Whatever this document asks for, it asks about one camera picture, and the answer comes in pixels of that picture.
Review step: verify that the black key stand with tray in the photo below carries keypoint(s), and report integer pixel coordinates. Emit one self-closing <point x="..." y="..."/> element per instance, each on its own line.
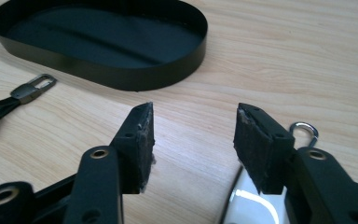
<point x="105" y="40"/>

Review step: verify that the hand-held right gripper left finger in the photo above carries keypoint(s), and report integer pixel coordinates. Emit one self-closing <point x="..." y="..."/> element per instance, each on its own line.
<point x="135" y="146"/>

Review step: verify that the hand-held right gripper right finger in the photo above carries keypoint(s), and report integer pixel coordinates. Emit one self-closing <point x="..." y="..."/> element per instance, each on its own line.
<point x="261" y="149"/>

